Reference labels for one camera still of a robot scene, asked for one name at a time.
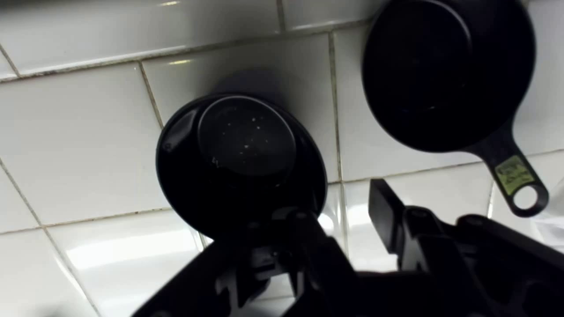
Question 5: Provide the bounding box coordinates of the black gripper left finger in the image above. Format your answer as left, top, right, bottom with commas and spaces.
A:
283, 207, 355, 295

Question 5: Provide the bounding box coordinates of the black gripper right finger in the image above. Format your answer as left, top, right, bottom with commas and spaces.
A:
366, 176, 449, 278

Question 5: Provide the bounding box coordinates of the small black pot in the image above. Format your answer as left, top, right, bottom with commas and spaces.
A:
153, 89, 329, 242

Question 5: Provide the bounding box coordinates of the black pot with labelled handle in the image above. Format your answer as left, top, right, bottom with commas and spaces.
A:
359, 0, 551, 220

